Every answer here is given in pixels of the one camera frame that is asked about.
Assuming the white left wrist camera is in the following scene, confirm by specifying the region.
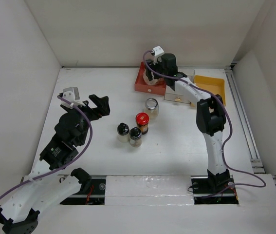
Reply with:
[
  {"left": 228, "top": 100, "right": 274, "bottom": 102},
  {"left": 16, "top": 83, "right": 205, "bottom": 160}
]
[{"left": 60, "top": 87, "right": 85, "bottom": 109}]

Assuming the silver-lid clear glass jar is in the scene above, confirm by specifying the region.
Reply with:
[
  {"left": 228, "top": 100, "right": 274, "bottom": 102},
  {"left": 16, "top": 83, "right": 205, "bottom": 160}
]
[{"left": 143, "top": 72, "right": 165, "bottom": 86}]

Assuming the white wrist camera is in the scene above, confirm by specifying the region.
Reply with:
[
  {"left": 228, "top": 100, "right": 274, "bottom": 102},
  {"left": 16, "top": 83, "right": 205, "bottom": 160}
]
[
  {"left": 151, "top": 46, "right": 165, "bottom": 64},
  {"left": 60, "top": 87, "right": 85, "bottom": 109}
]

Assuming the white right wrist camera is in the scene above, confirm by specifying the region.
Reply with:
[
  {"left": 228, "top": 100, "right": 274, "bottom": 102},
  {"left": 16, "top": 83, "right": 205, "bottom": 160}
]
[{"left": 151, "top": 46, "right": 165, "bottom": 64}]

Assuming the yellow plastic bin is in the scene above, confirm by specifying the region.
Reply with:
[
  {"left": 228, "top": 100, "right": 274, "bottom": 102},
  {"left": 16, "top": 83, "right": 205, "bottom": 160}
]
[{"left": 194, "top": 75, "right": 226, "bottom": 106}]

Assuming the black-cap brown spice bottle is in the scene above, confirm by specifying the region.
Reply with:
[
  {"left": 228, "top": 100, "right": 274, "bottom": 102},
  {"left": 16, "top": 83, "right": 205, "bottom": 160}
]
[{"left": 129, "top": 127, "right": 142, "bottom": 147}]

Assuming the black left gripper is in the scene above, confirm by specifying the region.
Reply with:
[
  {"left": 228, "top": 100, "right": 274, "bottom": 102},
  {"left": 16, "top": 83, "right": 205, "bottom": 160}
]
[{"left": 63, "top": 95, "right": 110, "bottom": 145}]

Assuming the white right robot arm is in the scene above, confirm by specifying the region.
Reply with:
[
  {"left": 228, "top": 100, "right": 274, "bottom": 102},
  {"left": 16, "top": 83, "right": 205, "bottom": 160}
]
[{"left": 143, "top": 49, "right": 230, "bottom": 194}]

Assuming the red-lid dark sauce jar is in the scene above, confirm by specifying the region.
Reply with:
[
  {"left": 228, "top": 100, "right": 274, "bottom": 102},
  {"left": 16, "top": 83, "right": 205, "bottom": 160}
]
[{"left": 135, "top": 112, "right": 149, "bottom": 135}]

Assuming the red plastic bin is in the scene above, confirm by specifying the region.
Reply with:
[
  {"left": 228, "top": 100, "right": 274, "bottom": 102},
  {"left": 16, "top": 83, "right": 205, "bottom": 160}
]
[{"left": 134, "top": 62, "right": 166, "bottom": 96}]

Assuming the clear plastic bin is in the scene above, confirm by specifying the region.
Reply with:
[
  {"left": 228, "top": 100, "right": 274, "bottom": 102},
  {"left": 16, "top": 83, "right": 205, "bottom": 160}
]
[{"left": 164, "top": 68, "right": 195, "bottom": 105}]

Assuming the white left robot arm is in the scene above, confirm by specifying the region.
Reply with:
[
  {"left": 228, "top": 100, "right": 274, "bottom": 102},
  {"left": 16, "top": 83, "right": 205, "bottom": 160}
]
[{"left": 0, "top": 91, "right": 110, "bottom": 234}]

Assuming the black-cap white spice bottle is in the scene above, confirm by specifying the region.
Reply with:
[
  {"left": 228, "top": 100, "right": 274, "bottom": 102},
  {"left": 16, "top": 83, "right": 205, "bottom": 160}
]
[{"left": 117, "top": 123, "right": 129, "bottom": 143}]

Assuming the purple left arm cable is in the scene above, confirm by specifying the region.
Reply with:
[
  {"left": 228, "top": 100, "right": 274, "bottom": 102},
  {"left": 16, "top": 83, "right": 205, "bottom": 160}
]
[{"left": 0, "top": 95, "right": 93, "bottom": 217}]

